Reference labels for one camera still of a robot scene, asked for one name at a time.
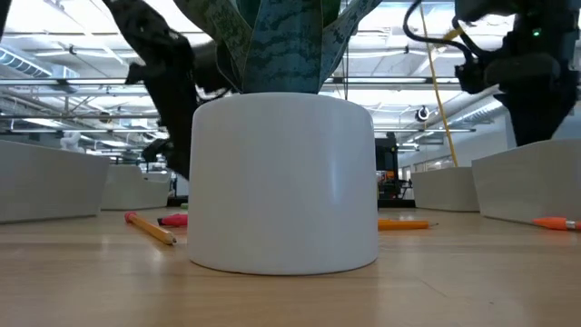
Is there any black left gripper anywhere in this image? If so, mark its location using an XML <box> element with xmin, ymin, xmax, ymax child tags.
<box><xmin>125</xmin><ymin>38</ymin><xmax>237</xmax><ymax>181</ymax></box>

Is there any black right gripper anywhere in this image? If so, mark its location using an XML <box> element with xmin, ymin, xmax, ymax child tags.
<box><xmin>455</xmin><ymin>17</ymin><xmax>581</xmax><ymax>147</ymax></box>

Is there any orange pencil with pink eraser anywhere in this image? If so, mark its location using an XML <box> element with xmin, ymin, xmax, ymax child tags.
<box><xmin>157</xmin><ymin>213</ymin><xmax>190</xmax><ymax>228</ymax></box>
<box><xmin>532</xmin><ymin>216</ymin><xmax>581</xmax><ymax>232</ymax></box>
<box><xmin>378</xmin><ymin>218</ymin><xmax>439</xmax><ymax>232</ymax></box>
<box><xmin>123</xmin><ymin>211</ymin><xmax>178</xmax><ymax>247</ymax></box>

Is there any artificial plant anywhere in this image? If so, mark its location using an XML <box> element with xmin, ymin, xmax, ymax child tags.
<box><xmin>174</xmin><ymin>0</ymin><xmax>382</xmax><ymax>277</ymax></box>

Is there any yellow tag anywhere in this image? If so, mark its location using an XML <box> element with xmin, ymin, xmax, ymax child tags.
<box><xmin>442</xmin><ymin>25</ymin><xmax>468</xmax><ymax>43</ymax></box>

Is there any black machine with orange parts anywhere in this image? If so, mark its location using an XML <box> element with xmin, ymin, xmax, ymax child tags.
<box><xmin>374</xmin><ymin>133</ymin><xmax>417</xmax><ymax>209</ymax></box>

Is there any yellow cable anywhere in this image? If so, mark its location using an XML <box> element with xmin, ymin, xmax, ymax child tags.
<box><xmin>418</xmin><ymin>0</ymin><xmax>459</xmax><ymax>168</ymax></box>

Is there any grey ventilation duct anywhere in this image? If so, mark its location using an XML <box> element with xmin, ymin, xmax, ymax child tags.
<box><xmin>0</xmin><ymin>46</ymin><xmax>81</xmax><ymax>94</ymax></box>

